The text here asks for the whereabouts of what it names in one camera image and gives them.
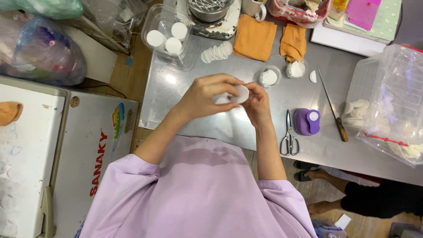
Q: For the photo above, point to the person's right hand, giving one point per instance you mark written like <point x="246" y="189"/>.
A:
<point x="259" y="107"/>

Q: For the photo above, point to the person's left hand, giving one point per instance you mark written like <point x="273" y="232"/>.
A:
<point x="201" y="97"/>

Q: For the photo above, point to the small clear cup white filling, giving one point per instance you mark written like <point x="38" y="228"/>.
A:
<point x="240" y="94"/>

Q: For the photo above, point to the clear cup with flat white round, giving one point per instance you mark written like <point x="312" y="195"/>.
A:
<point x="269" y="77"/>

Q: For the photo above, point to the metal scissors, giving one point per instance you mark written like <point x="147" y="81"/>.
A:
<point x="289" y="142"/>

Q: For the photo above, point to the purple paper punch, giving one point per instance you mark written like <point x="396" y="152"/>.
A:
<point x="304" y="122"/>

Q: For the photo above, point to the row of white thin rounds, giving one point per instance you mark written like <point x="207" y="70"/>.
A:
<point x="216" y="52"/>

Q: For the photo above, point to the clear cup with crumpled white filling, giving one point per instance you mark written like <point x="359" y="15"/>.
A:
<point x="296" y="69"/>

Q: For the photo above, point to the white round disc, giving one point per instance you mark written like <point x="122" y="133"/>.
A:
<point x="179" y="30"/>
<point x="173" y="45"/>
<point x="155" y="38"/>

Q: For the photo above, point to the white half round piece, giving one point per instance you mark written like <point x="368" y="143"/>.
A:
<point x="313" y="76"/>

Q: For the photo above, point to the clear plastic food container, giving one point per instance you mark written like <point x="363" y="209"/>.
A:
<point x="167" y="36"/>

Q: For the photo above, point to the large orange cloth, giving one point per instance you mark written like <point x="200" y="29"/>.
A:
<point x="254" y="37"/>

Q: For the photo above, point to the white kitchen scale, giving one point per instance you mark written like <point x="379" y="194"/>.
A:
<point x="221" y="28"/>

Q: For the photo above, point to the small crumpled orange cloth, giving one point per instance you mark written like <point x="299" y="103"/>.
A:
<point x="293" y="41"/>

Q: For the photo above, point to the black sandal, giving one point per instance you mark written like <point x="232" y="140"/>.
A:
<point x="304" y="170"/>

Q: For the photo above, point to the metal bowl with whisk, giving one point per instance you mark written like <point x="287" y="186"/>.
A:
<point x="208" y="10"/>

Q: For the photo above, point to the lilac sweater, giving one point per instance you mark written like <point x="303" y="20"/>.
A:
<point x="198" y="195"/>

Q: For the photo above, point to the white mug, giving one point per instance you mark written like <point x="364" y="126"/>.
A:
<point x="253" y="8"/>

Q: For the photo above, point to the clear storage box with white pieces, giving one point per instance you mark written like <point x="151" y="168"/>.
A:
<point x="358" y="99"/>

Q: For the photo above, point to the red basket in plastic wrap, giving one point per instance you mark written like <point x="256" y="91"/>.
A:
<point x="297" y="13"/>

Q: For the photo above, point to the white flat board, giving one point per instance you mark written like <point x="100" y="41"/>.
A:
<point x="95" y="59"/>

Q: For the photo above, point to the heap of clear plastic bags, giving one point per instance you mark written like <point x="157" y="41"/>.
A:
<point x="112" y="19"/>

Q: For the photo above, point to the stack of coloured paper sheets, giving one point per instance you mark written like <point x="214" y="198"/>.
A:
<point x="363" y="23"/>

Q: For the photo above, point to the clear plastic bag red tie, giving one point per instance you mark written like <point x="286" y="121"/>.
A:
<point x="396" y="105"/>

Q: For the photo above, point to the white paper slip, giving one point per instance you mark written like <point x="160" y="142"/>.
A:
<point x="343" y="221"/>

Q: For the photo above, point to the white chest freezer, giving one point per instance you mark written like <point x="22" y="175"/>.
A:
<point x="66" y="158"/>

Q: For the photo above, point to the plastic bag with coloured contents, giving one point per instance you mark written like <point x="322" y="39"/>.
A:
<point x="43" y="53"/>

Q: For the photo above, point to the green plastic bag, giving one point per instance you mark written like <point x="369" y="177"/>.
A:
<point x="43" y="7"/>

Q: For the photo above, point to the orange cloth on freezer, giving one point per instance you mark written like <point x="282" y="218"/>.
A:
<point x="9" y="112"/>

